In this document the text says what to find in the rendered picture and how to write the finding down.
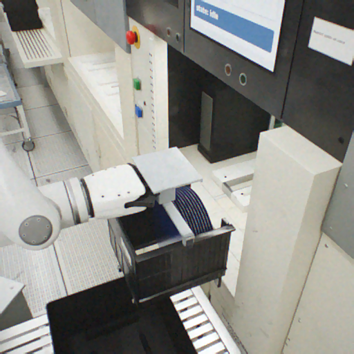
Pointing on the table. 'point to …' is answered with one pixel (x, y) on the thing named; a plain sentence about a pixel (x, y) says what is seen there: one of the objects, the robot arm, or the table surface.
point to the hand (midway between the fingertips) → (164, 177)
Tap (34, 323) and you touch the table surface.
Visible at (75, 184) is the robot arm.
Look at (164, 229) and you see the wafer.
